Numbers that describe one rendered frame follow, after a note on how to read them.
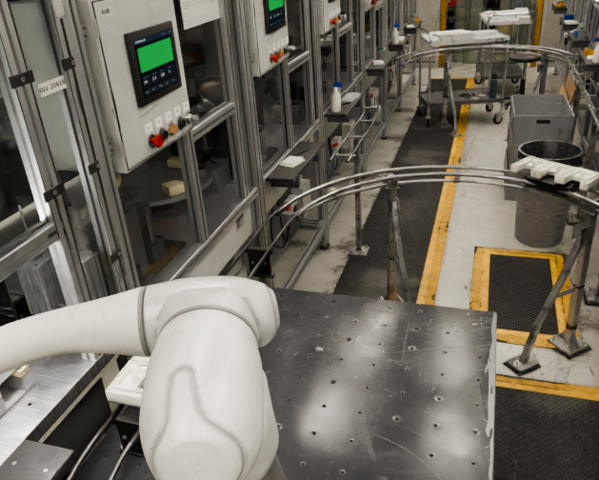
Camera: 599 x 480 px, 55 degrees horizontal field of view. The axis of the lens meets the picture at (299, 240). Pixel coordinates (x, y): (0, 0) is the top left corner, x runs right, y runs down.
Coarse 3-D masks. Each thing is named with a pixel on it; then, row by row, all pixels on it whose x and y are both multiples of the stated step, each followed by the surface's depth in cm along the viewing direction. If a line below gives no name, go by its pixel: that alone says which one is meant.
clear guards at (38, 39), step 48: (48, 0) 132; (0, 48) 120; (48, 48) 133; (0, 96) 121; (48, 96) 134; (0, 144) 122; (48, 144) 136; (0, 192) 123; (96, 192) 154; (0, 240) 124; (48, 240) 138; (96, 240) 156; (96, 288) 157
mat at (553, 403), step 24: (504, 384) 268; (528, 384) 267; (552, 384) 267; (504, 408) 255; (528, 408) 254; (552, 408) 253; (576, 408) 252; (504, 432) 243; (528, 432) 242; (552, 432) 241; (576, 432) 240; (504, 456) 232; (528, 456) 231; (552, 456) 230; (576, 456) 230
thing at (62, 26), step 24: (72, 48) 141; (72, 72) 142; (48, 264) 163; (120, 264) 168; (24, 288) 164; (48, 288) 164; (24, 312) 169; (96, 384) 188; (96, 408) 189; (72, 432) 179; (96, 432) 190
